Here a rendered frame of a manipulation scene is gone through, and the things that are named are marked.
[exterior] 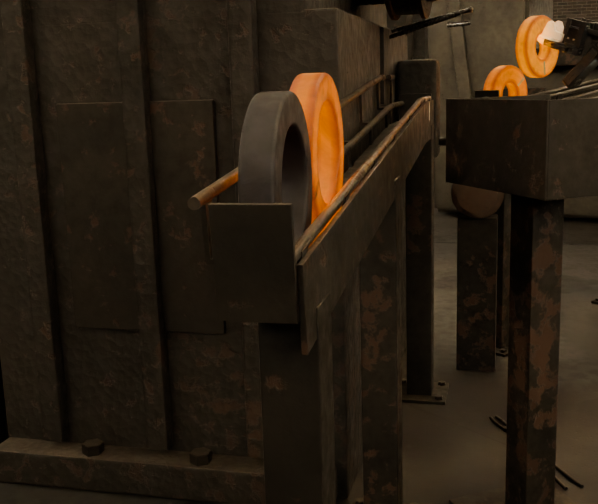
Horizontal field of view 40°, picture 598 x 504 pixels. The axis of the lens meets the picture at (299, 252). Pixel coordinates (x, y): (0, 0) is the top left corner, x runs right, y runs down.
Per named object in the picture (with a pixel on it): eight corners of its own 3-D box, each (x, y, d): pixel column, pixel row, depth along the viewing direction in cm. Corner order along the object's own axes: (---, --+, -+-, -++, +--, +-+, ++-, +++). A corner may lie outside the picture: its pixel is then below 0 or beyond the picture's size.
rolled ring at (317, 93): (339, 246, 103) (314, 246, 104) (348, 106, 107) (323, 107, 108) (306, 210, 86) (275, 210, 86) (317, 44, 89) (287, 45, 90)
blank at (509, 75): (495, 136, 223) (506, 136, 221) (474, 89, 215) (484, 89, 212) (524, 99, 229) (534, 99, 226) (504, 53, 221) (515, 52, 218)
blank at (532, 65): (512, 19, 205) (524, 17, 203) (547, 13, 215) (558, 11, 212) (516, 82, 209) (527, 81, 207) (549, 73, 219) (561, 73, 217)
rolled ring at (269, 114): (307, 77, 85) (276, 78, 85) (267, 107, 68) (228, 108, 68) (317, 248, 91) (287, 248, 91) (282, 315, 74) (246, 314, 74)
